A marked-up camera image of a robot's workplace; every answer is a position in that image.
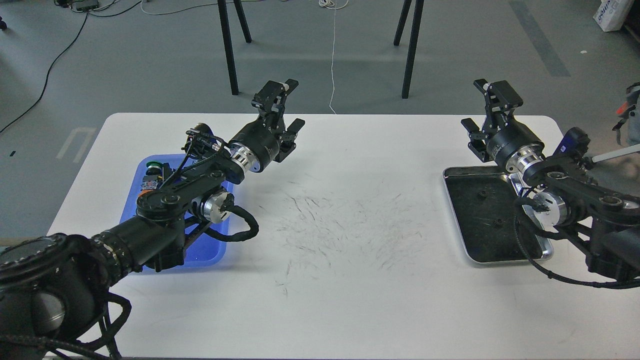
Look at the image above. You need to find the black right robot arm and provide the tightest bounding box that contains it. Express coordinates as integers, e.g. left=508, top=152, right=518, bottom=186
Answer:
left=461, top=79, right=640, bottom=290

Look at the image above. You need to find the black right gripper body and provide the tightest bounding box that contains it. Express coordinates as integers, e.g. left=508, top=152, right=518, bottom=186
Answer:
left=486, top=119, right=544, bottom=174

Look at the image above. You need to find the black cable on floor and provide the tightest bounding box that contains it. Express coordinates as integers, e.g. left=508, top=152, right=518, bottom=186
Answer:
left=0, top=0, right=143, bottom=134

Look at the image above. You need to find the black table leg left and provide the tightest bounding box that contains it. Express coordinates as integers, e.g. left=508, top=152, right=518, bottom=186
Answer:
left=217, top=0, right=253, bottom=96

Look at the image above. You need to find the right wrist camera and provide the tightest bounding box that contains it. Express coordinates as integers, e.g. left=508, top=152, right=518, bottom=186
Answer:
left=553, top=126, right=591, bottom=160

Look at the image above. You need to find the white cable on floor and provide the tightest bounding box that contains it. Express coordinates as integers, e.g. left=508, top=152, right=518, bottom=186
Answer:
left=140, top=0, right=350, bottom=115

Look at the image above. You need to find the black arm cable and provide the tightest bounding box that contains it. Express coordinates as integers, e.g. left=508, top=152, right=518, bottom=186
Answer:
left=202, top=205, right=260, bottom=243
left=513, top=195, right=640, bottom=290

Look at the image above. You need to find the black table leg right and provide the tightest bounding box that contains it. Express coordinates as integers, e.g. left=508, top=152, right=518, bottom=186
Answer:
left=393, top=0, right=425, bottom=100

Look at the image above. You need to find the blue plastic tray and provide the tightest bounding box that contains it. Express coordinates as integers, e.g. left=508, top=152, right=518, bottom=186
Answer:
left=119, top=153, right=227, bottom=272

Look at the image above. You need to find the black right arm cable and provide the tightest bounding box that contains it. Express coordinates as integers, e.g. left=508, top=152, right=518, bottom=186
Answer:
left=513, top=195, right=640, bottom=290

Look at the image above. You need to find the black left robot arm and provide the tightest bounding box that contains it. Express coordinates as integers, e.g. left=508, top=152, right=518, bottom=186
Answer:
left=0, top=79, right=305, bottom=360

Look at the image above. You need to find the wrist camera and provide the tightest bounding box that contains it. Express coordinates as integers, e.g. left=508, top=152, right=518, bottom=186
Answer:
left=553, top=126, right=591, bottom=160
left=182, top=123, right=221, bottom=161

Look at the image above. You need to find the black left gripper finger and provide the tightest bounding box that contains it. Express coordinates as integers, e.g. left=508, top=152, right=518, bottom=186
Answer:
left=251, top=79, right=299, bottom=133
left=274, top=118, right=306, bottom=163

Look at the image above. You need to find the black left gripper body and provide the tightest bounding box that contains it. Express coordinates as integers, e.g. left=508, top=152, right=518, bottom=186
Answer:
left=230, top=120, right=283, bottom=173

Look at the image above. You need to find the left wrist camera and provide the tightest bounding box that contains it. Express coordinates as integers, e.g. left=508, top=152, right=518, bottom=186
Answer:
left=182, top=123, right=221, bottom=161

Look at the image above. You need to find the black table leg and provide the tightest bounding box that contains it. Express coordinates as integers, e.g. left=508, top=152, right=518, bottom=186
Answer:
left=217, top=0, right=253, bottom=96
left=393, top=0, right=425, bottom=100

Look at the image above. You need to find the silver metal tray black mat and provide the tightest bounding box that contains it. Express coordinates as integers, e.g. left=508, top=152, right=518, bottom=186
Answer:
left=443, top=165, right=554, bottom=267

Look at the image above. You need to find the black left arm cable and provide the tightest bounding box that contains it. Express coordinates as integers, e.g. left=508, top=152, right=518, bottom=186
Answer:
left=202, top=205, right=260, bottom=243

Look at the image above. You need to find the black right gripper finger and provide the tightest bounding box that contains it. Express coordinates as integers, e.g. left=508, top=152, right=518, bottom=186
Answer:
left=473, top=79, right=524, bottom=132
left=461, top=118, right=496, bottom=163

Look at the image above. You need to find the green push button part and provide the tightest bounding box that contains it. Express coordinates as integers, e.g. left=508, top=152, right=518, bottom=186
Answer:
left=141, top=161, right=164, bottom=194

